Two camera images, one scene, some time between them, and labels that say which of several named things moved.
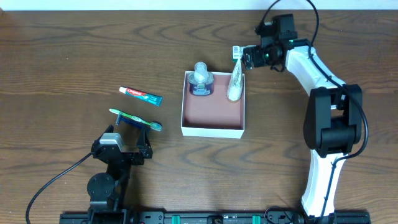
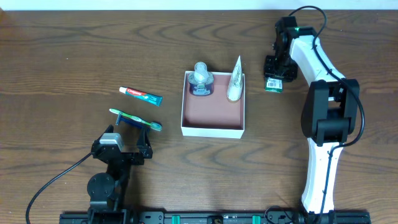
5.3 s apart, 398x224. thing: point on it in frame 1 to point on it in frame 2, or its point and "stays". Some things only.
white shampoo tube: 235,88 stays
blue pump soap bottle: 201,81 stays
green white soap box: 237,51 to 273,84
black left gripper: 127,155 stays
